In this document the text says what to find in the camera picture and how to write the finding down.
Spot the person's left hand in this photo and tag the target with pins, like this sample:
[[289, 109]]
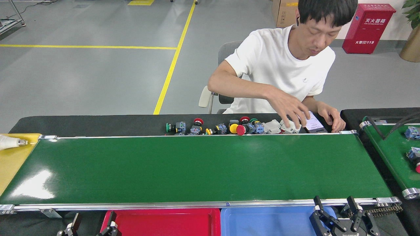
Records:
[[331, 113]]

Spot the person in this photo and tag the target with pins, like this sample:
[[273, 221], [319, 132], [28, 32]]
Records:
[[275, 59]]

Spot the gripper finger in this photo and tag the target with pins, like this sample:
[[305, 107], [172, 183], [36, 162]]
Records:
[[77, 220], [112, 221]]

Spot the yellow plastic tray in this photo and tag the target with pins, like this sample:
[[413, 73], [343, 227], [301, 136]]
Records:
[[13, 164]]

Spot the person's left forearm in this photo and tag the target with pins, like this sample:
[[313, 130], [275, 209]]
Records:
[[311, 103]]

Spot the red push button switch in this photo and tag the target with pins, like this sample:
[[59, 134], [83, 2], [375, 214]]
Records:
[[244, 119], [198, 121], [414, 155]]

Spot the large red mushroom button switch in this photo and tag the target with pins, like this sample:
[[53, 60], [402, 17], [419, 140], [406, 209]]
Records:
[[241, 130]]

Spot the smartphone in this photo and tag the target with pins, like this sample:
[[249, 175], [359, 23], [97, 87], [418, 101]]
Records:
[[315, 124]]

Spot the grey metal rack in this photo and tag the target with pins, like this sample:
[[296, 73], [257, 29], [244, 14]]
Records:
[[8, 24]]

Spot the red fire extinguisher box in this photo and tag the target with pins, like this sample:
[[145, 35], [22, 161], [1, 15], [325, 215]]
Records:
[[364, 32]]

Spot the white light bulb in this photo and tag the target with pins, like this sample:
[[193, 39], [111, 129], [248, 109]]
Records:
[[8, 142]]

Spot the green conveyor belt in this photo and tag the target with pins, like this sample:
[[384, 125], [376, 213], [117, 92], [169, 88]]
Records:
[[197, 167], [393, 154]]

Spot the large yellow mushroom button switch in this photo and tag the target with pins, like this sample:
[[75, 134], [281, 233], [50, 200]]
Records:
[[233, 128]]

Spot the green push button switch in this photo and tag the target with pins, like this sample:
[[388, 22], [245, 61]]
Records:
[[180, 127], [259, 127]]

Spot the potted plant gold pot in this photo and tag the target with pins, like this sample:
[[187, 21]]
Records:
[[411, 46]]

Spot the white circuit breaker red lever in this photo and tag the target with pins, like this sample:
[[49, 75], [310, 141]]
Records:
[[272, 127]]

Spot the cardboard box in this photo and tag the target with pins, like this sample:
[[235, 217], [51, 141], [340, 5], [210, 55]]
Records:
[[283, 14]]

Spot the blue plastic tray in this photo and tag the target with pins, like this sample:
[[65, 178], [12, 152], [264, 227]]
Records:
[[262, 223]]

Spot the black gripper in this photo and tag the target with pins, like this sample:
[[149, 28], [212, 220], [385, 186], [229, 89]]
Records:
[[347, 232]]

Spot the red plastic tray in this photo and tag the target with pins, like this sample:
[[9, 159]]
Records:
[[164, 223]]

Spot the blue block switch part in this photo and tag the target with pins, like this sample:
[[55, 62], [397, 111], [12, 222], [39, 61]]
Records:
[[412, 132]]

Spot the yellow push button switch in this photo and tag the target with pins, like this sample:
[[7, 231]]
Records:
[[221, 128]]

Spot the person's right hand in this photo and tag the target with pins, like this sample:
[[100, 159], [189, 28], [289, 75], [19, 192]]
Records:
[[287, 106]]

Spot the grey office chair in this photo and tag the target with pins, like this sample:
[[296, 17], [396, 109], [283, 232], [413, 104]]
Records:
[[226, 52]]

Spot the person's right forearm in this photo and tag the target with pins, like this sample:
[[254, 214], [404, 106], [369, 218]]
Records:
[[239, 88]]

